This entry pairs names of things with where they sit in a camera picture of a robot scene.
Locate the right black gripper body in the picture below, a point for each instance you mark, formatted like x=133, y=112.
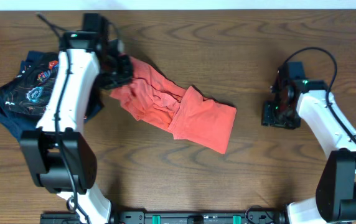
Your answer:
x=281, y=116

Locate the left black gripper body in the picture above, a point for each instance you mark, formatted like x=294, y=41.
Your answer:
x=117, y=74

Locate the red soccer t-shirt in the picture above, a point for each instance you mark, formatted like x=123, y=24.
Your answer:
x=184, y=113

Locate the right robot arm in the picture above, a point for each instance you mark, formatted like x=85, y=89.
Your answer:
x=312, y=101

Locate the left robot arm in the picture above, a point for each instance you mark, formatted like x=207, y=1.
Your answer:
x=57, y=155

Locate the black printed t-shirt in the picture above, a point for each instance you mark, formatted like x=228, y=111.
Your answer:
x=30, y=90

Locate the navy blue folded garment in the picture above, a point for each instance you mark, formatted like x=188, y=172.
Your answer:
x=14, y=122

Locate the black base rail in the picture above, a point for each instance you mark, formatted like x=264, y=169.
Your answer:
x=253, y=215

